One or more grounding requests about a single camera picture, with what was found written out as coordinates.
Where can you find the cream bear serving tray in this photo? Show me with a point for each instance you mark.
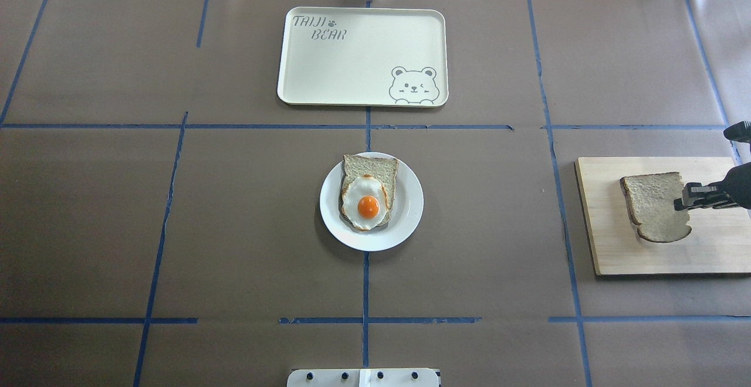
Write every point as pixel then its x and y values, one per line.
pixel 336 56

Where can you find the white mounting base plate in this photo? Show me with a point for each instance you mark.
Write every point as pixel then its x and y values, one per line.
pixel 365 377

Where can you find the white round plate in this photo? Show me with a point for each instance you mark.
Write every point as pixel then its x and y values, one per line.
pixel 405 215

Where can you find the wooden cutting board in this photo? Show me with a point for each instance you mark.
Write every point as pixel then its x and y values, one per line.
pixel 719 241

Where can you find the fried egg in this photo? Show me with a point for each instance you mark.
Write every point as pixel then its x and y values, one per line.
pixel 364 202

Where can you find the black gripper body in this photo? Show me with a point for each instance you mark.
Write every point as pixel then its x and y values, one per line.
pixel 740 184

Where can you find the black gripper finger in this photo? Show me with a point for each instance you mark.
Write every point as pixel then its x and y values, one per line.
pixel 699 189
pixel 713 202

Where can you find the bread slice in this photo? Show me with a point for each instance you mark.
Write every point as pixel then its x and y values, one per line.
pixel 650 203
pixel 383 169

